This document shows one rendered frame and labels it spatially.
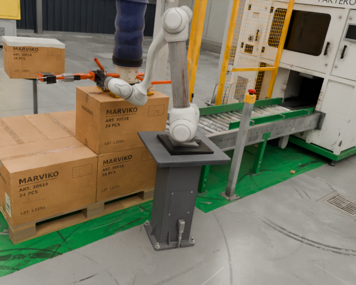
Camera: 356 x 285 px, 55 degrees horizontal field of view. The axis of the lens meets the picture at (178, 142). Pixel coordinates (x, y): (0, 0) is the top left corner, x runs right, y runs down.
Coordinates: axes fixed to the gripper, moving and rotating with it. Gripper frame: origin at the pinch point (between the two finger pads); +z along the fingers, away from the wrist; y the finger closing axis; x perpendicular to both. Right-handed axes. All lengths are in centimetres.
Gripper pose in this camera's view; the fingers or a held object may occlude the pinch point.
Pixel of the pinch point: (95, 76)
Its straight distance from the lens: 253.4
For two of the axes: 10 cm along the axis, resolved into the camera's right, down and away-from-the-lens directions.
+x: 7.6, -1.5, 6.3
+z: -6.4, -3.6, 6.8
